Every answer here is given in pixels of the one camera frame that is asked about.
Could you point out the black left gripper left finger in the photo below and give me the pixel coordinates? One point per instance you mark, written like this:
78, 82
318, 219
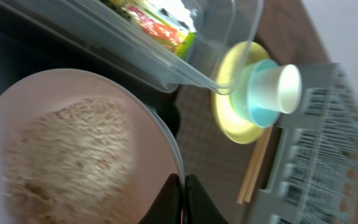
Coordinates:
167, 206

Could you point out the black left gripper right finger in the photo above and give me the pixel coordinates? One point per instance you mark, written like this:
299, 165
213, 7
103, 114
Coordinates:
200, 209

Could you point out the rice food waste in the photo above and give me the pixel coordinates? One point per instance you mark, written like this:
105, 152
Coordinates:
74, 165

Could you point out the white bowl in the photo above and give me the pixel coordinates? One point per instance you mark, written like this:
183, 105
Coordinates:
156, 152

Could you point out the green pandan cake wrapper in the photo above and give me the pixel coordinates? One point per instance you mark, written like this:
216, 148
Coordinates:
167, 32

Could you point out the white tissue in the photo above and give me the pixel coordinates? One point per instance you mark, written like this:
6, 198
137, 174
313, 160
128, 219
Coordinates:
175, 9

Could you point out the grey dishwasher rack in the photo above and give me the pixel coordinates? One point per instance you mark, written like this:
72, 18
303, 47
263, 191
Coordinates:
314, 177

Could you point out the dark brown serving tray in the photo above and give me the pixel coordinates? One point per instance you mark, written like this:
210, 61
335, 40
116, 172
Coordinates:
218, 162

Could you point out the right wooden chopstick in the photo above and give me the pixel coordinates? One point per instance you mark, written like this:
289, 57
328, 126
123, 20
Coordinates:
257, 159

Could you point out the blue bowl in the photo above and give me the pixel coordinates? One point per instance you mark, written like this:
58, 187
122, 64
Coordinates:
248, 98

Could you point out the white paper cup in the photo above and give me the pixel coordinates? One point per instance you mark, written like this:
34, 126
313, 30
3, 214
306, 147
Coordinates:
277, 88

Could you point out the yellow plate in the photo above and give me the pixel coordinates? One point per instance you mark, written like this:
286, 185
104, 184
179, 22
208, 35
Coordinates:
232, 125

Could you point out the clear plastic bin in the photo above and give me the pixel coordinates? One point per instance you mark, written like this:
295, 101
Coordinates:
95, 28

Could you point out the black plastic tray bin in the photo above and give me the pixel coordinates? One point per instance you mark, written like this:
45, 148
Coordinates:
26, 49

